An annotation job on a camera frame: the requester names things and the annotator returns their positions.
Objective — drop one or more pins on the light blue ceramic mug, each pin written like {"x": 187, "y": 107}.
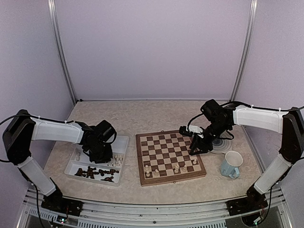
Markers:
{"x": 230, "y": 165}

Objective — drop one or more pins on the right aluminium frame post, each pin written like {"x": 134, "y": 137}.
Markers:
{"x": 245, "y": 50}

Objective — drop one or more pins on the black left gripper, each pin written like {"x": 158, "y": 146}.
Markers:
{"x": 107, "y": 157}

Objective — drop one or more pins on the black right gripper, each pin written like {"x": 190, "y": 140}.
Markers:
{"x": 201, "y": 143}

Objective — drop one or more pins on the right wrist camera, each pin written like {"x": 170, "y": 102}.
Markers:
{"x": 189, "y": 131}

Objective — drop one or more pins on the wooden chess board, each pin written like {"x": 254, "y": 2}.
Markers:
{"x": 162, "y": 151}

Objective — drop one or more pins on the lone white chess piece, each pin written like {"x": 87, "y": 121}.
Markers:
{"x": 78, "y": 156}

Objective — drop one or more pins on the white plastic divided tray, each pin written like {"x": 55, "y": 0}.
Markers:
{"x": 119, "y": 147}

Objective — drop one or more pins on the white chess bishop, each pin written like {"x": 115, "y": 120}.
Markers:
{"x": 148, "y": 172}

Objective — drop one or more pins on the light chess pieces pile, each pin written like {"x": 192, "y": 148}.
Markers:
{"x": 116, "y": 161}

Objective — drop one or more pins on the dark chess pieces pile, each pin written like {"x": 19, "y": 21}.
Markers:
{"x": 108, "y": 175}

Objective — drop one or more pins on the left aluminium frame post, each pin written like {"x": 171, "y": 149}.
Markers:
{"x": 60, "y": 50}

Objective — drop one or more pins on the rear aluminium frame rail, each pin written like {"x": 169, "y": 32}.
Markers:
{"x": 148, "y": 99}

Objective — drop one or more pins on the aluminium frame post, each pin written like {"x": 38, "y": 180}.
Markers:
{"x": 245, "y": 50}
{"x": 60, "y": 50}

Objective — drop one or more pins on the white chess queen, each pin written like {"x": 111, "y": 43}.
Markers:
{"x": 177, "y": 168}

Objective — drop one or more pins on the white chess knight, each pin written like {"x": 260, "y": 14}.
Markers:
{"x": 185, "y": 169}

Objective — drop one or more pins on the blue spiral ceramic plate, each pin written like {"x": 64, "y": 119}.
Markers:
{"x": 221, "y": 146}

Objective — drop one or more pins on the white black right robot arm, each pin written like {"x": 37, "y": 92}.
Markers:
{"x": 276, "y": 134}

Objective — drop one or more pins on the front aluminium rail base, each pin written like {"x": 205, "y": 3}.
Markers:
{"x": 97, "y": 214}

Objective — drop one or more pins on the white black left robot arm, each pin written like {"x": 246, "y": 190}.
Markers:
{"x": 24, "y": 130}

